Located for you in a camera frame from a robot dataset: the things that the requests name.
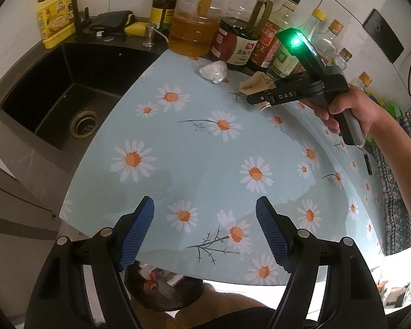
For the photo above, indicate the black faucet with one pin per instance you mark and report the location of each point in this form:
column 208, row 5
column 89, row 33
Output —
column 73, row 7

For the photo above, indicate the clear bottle pale label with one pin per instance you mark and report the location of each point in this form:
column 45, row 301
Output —
column 282, row 60

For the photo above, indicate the dark bottle yellow label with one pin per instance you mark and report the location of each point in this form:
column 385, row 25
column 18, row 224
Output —
column 164, row 0

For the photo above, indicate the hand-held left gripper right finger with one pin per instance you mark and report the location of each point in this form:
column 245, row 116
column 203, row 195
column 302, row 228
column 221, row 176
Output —
column 272, row 233

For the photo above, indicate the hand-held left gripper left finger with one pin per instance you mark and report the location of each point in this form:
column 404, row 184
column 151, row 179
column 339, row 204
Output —
column 137, row 233

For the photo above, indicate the yellow detergent jug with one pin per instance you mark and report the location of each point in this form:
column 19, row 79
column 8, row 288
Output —
column 54, row 20

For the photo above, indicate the metal soap dispenser pump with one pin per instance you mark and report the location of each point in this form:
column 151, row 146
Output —
column 149, row 36

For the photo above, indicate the cooking oil jug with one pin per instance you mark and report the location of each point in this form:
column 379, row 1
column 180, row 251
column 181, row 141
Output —
column 191, row 34

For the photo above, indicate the person's right forearm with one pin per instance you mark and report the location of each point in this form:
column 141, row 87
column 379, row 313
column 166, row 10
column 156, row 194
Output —
column 400, row 164

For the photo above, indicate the brown paper bag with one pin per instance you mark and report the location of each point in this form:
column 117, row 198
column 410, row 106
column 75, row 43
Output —
column 255, row 82

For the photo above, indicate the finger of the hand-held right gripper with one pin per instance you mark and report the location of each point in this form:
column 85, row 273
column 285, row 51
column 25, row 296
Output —
column 256, row 98

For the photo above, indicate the daisy print table mat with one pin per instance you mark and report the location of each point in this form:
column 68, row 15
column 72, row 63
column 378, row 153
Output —
column 198, row 150

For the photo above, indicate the green packets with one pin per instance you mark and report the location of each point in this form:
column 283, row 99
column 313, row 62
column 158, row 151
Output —
column 392, row 109

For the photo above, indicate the small yellow-capped bottle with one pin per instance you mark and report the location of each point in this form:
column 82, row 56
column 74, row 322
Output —
column 364, row 78

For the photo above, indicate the yellow sponge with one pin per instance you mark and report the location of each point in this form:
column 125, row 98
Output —
column 137, row 29

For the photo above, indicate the black bin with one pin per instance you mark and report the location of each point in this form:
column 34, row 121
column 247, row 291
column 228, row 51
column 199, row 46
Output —
column 178, row 291

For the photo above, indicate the large soy sauce jug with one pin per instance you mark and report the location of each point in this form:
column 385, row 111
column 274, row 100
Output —
column 239, row 51

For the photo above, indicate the black sink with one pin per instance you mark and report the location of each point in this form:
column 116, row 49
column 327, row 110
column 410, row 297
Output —
column 54, row 102

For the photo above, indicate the clear bottle gold cap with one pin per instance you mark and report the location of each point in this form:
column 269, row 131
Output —
column 345, row 54

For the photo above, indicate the person's right hand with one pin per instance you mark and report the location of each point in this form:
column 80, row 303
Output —
column 359, row 106

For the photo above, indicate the person's leg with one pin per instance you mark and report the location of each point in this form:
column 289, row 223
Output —
column 222, row 305

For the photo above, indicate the black wall socket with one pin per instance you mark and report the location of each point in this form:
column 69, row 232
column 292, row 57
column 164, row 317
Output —
column 383, row 36

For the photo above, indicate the black cloth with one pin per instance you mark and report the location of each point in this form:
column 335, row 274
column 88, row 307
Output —
column 111, row 20

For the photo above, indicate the dark sauce bottle red label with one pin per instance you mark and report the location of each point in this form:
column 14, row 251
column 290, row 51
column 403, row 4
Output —
column 265, row 37

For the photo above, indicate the crumpled clear plastic wrap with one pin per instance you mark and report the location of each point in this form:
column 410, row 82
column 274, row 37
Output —
column 212, row 72

